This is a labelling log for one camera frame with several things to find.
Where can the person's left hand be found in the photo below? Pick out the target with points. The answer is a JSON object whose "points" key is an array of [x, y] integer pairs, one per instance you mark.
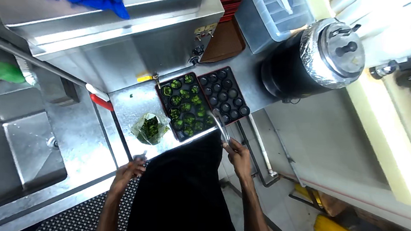
{"points": [[124, 178]]}

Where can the person's right hand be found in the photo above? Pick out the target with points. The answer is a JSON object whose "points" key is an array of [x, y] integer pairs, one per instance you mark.
{"points": [[241, 161]]}

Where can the person's left fingers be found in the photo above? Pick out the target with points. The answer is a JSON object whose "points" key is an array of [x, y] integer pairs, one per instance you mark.
{"points": [[137, 168]]}

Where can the person's right index finger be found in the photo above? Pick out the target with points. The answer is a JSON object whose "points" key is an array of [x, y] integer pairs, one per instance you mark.
{"points": [[236, 143]]}

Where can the person's right thumb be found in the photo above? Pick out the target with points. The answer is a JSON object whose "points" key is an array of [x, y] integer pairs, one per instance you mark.
{"points": [[228, 148]]}

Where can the silver metal tongs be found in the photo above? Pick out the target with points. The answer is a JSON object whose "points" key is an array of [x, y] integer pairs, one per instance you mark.
{"points": [[222, 126]]}

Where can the person's left forearm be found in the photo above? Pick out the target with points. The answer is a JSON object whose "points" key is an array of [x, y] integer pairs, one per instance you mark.
{"points": [[109, 215]]}

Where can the person's right forearm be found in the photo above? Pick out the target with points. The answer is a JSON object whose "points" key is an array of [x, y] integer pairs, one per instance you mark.
{"points": [[255, 211]]}

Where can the white pipe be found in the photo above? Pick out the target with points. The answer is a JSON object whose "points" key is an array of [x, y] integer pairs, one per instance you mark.
{"points": [[260, 142]]}

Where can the black tray with red rim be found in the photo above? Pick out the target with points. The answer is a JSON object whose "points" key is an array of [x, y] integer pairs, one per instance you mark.
{"points": [[201, 125], [240, 89]]}

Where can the pile of chopped green leaves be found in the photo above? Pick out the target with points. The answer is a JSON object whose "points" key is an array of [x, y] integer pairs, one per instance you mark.
{"points": [[150, 127]]}

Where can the black pole with red end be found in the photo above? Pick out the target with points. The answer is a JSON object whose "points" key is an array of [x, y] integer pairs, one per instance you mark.
{"points": [[119, 130]]}

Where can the group of empty round cups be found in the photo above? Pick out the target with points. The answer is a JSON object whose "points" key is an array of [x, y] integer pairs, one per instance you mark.
{"points": [[223, 96]]}

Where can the clear plastic bag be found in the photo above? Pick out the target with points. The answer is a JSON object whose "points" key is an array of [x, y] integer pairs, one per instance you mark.
{"points": [[162, 121]]}

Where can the person's body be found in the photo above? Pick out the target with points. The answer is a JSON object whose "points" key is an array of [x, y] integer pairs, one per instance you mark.
{"points": [[182, 196]]}

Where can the group of green-filled cups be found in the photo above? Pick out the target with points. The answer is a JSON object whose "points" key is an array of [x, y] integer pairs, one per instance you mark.
{"points": [[185, 107]]}

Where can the black white dotted mat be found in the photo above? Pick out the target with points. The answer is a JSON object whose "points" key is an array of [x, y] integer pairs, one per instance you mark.
{"points": [[89, 208]]}

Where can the black round soup warmer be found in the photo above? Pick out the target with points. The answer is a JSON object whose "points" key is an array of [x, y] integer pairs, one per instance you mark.
{"points": [[285, 68]]}

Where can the brown tray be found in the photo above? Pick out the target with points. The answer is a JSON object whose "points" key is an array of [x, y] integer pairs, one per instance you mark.
{"points": [[224, 41]]}

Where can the stainless steel sink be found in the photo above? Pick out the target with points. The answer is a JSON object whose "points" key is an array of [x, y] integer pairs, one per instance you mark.
{"points": [[34, 144]]}

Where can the aluminium foil wrap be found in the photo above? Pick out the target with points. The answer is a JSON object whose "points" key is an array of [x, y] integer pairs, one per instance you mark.
{"points": [[311, 54]]}

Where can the clear plastic storage container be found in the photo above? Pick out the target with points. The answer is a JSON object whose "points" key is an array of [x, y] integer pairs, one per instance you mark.
{"points": [[259, 27]]}

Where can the stainless steel machine with knobs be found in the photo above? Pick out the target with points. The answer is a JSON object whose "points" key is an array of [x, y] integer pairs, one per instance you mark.
{"points": [[149, 44]]}

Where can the round metal lid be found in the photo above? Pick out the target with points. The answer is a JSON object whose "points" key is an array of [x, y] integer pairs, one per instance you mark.
{"points": [[337, 59]]}

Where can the gray pole with white end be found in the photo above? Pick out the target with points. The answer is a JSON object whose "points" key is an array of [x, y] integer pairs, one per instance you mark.
{"points": [[51, 66]]}

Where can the stack of red trays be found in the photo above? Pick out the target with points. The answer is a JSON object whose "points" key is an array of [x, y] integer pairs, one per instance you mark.
{"points": [[231, 1]]}

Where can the cream long beam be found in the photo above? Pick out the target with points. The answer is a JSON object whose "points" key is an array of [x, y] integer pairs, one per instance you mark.
{"points": [[382, 133]]}

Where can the green plastic bottle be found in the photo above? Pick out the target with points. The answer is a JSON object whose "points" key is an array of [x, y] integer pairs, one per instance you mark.
{"points": [[6, 71]]}

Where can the stacks of plastic cups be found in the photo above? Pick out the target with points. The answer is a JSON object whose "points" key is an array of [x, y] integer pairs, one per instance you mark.
{"points": [[395, 36]]}

